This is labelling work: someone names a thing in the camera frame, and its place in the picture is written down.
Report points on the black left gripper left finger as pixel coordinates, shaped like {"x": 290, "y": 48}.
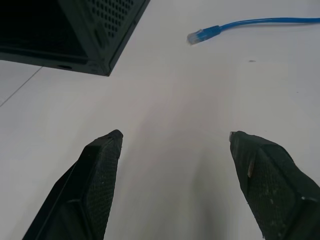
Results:
{"x": 97, "y": 190}

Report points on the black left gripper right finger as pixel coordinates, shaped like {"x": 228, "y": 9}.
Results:
{"x": 270, "y": 195}

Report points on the black computer case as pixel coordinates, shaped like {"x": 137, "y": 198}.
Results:
{"x": 75, "y": 32}

